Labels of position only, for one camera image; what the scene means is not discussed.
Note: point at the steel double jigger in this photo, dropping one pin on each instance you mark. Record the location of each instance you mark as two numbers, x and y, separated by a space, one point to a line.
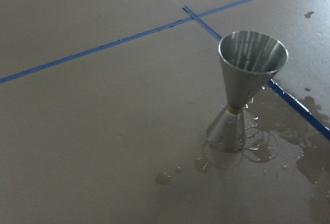
249 60

